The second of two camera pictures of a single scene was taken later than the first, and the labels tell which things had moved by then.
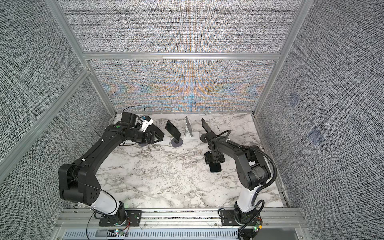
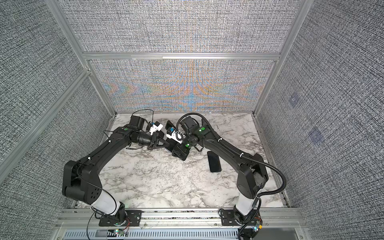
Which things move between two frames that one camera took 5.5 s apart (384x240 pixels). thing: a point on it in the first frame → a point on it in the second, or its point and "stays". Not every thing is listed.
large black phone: (215, 167) stays
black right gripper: (208, 159) → (178, 153)
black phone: (172, 130) stays
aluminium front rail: (83, 224) stays
